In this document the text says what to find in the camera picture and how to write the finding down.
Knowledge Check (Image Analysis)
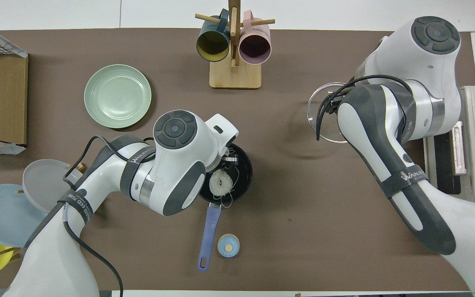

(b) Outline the black pot purple handle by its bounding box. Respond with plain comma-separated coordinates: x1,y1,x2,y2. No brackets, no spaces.
198,142,253,272

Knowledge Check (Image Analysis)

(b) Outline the dark green mug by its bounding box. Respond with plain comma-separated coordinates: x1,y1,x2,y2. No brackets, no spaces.
196,9,230,63

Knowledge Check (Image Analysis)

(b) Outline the light blue plate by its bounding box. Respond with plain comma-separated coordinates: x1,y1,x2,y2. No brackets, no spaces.
0,184,49,248

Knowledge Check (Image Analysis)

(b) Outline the grey plate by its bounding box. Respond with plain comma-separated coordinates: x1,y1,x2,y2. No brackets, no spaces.
22,159,86,213

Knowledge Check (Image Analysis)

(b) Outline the small blue seasoning jar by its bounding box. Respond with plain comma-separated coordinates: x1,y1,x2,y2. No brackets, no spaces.
217,233,240,258

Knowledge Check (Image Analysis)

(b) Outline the brown table mat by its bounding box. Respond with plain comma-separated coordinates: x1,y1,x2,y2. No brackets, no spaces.
0,28,475,291

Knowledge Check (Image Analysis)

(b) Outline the toaster oven door handle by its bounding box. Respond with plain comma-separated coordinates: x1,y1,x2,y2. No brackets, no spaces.
452,121,468,175

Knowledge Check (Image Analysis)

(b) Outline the wooden wire storage shelf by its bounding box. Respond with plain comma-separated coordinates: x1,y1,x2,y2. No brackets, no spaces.
0,20,29,155

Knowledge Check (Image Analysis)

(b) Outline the white vermicelli bundle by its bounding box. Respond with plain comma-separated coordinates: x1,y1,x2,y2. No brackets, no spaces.
210,168,236,208

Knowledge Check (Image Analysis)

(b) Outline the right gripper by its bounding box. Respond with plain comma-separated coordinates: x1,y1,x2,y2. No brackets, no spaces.
325,93,344,117

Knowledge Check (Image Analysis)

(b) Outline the wooden plate rack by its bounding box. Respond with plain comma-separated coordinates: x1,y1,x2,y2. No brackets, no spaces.
0,162,86,261

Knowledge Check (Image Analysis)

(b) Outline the pink mug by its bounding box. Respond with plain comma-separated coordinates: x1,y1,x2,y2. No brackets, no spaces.
238,10,272,65

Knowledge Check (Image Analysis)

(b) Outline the wooden mug tree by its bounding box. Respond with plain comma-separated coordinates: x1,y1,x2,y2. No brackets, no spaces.
195,0,275,90

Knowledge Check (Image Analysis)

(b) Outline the glass lid blue knob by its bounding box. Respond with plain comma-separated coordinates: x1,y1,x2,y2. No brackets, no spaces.
308,82,350,144

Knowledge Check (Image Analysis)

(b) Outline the light green plate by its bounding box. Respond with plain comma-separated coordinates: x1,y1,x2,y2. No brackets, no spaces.
84,64,152,129

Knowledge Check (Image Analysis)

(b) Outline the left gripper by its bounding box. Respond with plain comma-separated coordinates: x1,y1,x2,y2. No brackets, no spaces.
204,113,239,167

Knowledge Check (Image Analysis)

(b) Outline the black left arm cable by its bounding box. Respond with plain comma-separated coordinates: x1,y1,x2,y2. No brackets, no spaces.
61,135,156,297

